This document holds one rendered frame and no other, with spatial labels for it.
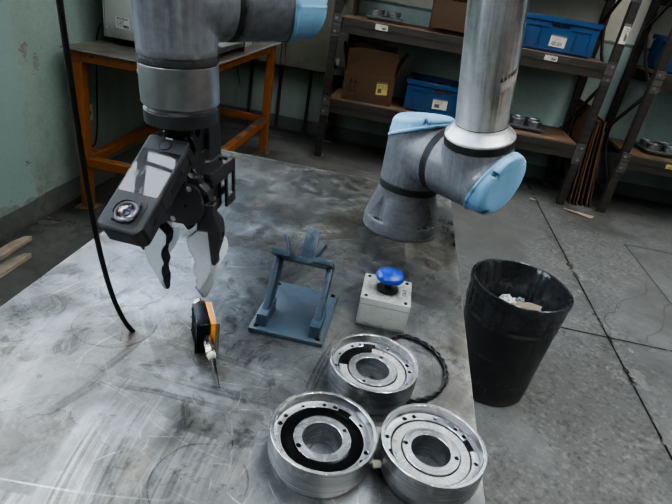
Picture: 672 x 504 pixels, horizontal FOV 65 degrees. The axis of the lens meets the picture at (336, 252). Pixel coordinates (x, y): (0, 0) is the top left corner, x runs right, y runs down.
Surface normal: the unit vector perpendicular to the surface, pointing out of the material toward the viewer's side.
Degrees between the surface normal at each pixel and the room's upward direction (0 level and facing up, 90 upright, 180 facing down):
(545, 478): 0
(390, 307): 90
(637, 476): 0
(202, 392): 0
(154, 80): 93
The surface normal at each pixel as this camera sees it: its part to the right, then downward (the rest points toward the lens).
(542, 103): -0.15, 0.44
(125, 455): 0.15, -0.88
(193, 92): 0.50, 0.47
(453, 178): -0.77, 0.40
